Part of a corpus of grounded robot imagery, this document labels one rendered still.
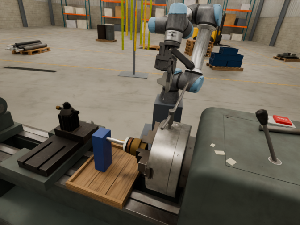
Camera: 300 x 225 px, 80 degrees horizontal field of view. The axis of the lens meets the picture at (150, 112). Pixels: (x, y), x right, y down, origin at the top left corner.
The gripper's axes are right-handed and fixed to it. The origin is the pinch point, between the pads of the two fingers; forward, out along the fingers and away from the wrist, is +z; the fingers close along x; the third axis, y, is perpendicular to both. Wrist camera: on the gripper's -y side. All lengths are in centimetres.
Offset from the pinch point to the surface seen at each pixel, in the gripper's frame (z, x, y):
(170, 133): 15.8, 10.9, -6.1
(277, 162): 15.2, 17.0, -41.0
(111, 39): -241, -1038, 642
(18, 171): 51, 18, 62
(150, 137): 22.4, 1.5, 3.7
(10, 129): 44, -6, 99
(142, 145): 26.4, 3.8, 6.4
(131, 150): 29.2, 6.0, 10.4
